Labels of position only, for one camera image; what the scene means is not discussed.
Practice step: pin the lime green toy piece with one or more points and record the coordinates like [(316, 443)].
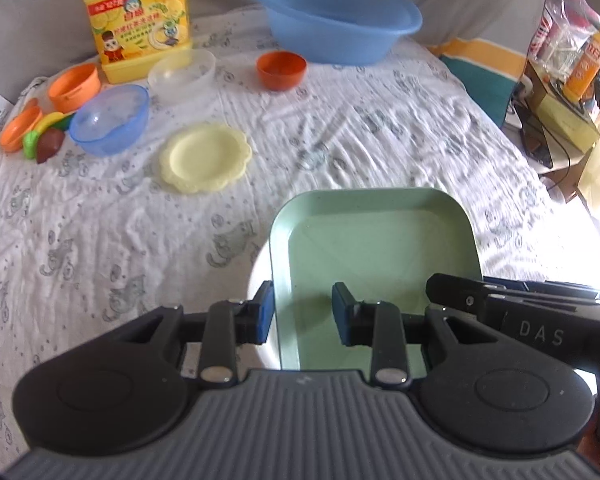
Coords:
[(31, 145)]

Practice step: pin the green square plate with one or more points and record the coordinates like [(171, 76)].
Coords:
[(380, 240)]

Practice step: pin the green toy cucumber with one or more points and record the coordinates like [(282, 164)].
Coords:
[(67, 121)]

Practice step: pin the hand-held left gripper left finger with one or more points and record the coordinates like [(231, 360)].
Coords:
[(265, 312)]

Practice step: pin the yellow detergent bottle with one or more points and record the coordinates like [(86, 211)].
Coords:
[(135, 20)]

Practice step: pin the blue plastic basin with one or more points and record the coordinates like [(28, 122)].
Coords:
[(330, 30)]

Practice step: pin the blue transparent bowl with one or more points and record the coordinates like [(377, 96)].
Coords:
[(110, 125)]

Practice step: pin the grey orange teal striped pillow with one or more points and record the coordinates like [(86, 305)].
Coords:
[(485, 70)]

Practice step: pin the small orange bowl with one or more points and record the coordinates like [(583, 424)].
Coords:
[(280, 72)]

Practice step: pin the white cat print bed sheet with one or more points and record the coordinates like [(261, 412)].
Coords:
[(130, 235)]

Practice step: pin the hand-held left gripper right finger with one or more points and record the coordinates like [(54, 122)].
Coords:
[(340, 310)]

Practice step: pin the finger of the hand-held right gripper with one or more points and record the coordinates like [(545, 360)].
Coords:
[(455, 292), (555, 291)]

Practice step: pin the clear plastic bag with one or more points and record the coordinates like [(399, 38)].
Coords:
[(565, 5)]

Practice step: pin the yellow toy banana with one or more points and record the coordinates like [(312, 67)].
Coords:
[(50, 121)]

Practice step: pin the orange toy pot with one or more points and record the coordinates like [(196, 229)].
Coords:
[(72, 90)]

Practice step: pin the white round plate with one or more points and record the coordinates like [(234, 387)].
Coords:
[(260, 275)]

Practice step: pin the yellow scalloped plate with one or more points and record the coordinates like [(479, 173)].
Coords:
[(205, 157)]

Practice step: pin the orange toy lid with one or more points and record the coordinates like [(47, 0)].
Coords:
[(20, 130)]

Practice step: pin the yellow cardboard box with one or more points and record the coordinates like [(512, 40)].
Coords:
[(565, 115)]

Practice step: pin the grey pillow with teal stripe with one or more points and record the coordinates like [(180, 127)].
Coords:
[(30, 35)]

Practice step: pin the brown toy chestnut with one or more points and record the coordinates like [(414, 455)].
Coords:
[(49, 145)]

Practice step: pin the orange bottle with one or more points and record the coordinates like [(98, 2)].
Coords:
[(585, 67)]

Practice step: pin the clear plastic bowl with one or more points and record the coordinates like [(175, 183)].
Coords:
[(180, 77)]

